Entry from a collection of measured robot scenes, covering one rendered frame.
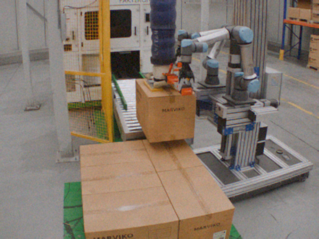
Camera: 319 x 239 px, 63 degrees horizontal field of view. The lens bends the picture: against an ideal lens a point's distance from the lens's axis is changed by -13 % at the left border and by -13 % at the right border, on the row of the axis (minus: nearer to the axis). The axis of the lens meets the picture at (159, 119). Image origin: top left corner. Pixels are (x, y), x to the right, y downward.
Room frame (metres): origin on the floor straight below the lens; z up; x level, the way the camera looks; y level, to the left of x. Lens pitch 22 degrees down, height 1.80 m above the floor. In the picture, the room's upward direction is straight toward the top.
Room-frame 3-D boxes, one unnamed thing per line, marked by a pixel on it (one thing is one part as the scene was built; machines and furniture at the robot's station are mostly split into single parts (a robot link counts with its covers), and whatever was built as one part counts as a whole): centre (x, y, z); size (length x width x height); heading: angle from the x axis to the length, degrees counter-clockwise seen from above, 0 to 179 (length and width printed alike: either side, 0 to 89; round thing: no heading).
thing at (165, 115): (2.56, -0.03, 0.88); 0.60 x 0.40 x 0.40; 15
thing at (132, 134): (2.66, -0.01, 0.58); 0.70 x 0.03 x 0.06; 104
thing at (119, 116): (3.72, 0.60, 0.50); 2.31 x 0.05 x 0.19; 14
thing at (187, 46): (2.01, -0.19, 1.51); 0.09 x 0.08 x 0.11; 111
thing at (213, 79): (2.81, -0.52, 1.09); 0.15 x 0.15 x 0.10
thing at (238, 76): (2.33, -0.68, 1.20); 0.13 x 0.12 x 0.14; 21
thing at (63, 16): (3.16, 1.06, 1.62); 0.20 x 0.05 x 0.30; 14
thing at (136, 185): (1.95, 0.12, 0.34); 1.20 x 1.00 x 0.40; 14
